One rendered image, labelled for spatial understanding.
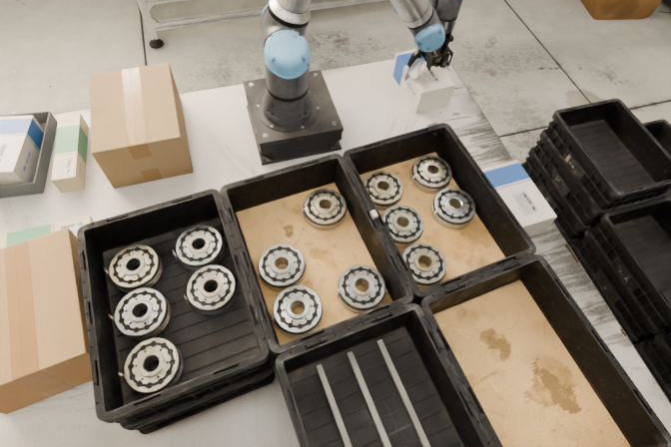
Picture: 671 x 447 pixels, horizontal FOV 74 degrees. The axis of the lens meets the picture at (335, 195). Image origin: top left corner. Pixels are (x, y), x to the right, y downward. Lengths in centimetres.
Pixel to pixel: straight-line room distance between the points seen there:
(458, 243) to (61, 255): 90
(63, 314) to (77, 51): 221
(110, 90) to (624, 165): 178
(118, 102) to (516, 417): 123
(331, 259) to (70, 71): 224
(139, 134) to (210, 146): 23
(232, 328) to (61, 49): 243
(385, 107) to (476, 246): 62
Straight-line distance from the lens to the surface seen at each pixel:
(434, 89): 150
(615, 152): 203
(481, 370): 102
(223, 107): 153
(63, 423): 119
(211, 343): 100
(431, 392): 99
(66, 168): 142
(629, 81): 330
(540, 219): 129
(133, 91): 141
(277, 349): 87
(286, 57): 118
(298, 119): 129
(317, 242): 106
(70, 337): 106
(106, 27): 322
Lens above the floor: 177
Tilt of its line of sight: 56 degrees down
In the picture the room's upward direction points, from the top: 5 degrees clockwise
